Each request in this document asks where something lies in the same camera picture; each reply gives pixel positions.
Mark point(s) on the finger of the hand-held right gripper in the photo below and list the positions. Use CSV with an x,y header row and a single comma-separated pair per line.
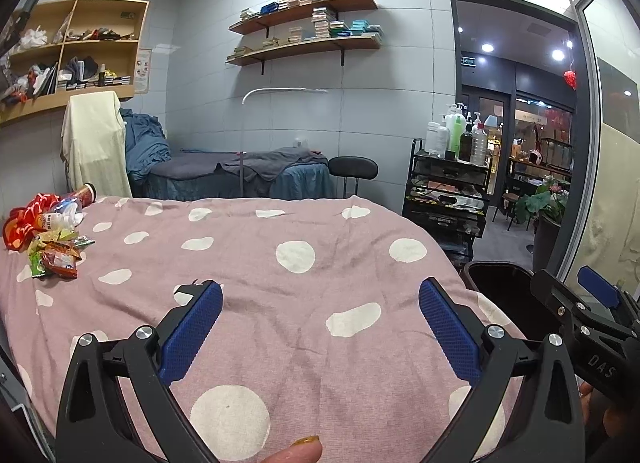
x,y
597,287
560,295

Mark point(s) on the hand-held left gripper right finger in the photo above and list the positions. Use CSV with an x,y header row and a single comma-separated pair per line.
x,y
450,333

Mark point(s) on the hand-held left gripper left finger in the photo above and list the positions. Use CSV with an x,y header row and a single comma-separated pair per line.
x,y
192,333

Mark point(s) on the black trash bin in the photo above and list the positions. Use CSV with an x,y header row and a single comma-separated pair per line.
x,y
500,288

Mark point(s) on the person's right hand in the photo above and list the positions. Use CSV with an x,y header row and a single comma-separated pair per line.
x,y
607,425

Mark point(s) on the person's left hand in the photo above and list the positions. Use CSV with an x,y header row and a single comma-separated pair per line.
x,y
295,453

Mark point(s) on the potted plant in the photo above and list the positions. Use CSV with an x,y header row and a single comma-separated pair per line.
x,y
542,203

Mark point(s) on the black trolley cart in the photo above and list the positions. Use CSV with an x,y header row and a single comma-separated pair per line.
x,y
445,203

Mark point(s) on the white helmet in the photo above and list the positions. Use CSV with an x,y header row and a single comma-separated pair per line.
x,y
536,158

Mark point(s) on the red snack packet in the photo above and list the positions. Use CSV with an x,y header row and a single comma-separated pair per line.
x,y
60,263

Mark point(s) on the massage bed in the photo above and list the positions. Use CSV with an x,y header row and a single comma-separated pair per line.
x,y
200,173

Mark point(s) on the yellow green snack packet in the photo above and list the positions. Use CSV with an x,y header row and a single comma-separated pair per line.
x,y
60,239

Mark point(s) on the glass door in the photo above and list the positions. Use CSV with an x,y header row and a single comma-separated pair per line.
x,y
492,143

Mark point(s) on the clear liquid bottle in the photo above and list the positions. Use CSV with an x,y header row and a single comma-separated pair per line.
x,y
479,145

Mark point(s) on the red cylindrical can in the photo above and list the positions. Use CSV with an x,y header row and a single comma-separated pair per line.
x,y
82,194

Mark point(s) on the dark bottle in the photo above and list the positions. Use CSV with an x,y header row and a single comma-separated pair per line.
x,y
466,145

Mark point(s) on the clear plastic bottle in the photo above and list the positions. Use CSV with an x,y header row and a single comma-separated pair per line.
x,y
57,218

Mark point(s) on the grey blanket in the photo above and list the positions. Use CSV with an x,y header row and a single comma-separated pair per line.
x,y
275,163

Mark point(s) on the black stool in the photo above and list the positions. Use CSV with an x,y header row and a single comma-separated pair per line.
x,y
352,167

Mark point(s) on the white pump bottle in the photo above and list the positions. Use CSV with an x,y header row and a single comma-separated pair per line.
x,y
443,140

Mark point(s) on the green pump bottle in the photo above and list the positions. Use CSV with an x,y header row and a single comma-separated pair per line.
x,y
455,130

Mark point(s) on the blue bedding pile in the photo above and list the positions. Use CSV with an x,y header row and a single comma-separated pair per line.
x,y
145,143

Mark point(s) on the red hanging ornament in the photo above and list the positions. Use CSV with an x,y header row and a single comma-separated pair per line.
x,y
570,80

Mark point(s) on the green exit sign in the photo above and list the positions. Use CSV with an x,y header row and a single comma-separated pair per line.
x,y
468,62

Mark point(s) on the white curved floor lamp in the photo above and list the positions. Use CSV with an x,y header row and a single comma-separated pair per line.
x,y
280,89

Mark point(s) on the row of small boxes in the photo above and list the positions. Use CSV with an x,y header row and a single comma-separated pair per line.
x,y
95,83

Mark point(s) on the dark cloth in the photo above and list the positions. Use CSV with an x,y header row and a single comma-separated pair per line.
x,y
82,68

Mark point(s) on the white plastic bag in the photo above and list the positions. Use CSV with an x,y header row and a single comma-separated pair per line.
x,y
34,38

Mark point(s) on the wooden cubby shelf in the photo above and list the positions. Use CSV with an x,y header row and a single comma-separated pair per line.
x,y
107,3

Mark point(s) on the wall poster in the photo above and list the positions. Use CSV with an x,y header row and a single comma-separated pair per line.
x,y
143,70

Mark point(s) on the wooden wall shelf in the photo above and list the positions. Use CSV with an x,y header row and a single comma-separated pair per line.
x,y
310,10
310,47

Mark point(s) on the wooden wall shelves with books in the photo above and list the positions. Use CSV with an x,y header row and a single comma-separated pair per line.
x,y
322,23

